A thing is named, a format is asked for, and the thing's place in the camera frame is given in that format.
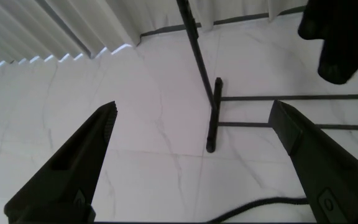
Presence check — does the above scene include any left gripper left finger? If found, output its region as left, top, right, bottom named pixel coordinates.
left=3, top=100, right=119, bottom=223

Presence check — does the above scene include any black cable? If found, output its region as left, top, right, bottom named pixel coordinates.
left=208, top=197, right=310, bottom=223

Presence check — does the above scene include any white curtain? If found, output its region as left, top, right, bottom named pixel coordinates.
left=0, top=0, right=310, bottom=74

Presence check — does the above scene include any black clothes rack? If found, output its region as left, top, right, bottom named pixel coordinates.
left=175, top=0, right=358, bottom=154

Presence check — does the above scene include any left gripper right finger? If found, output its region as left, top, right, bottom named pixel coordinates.
left=267, top=99, right=358, bottom=224

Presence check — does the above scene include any black T-shirt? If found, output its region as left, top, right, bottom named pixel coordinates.
left=297, top=0, right=358, bottom=85

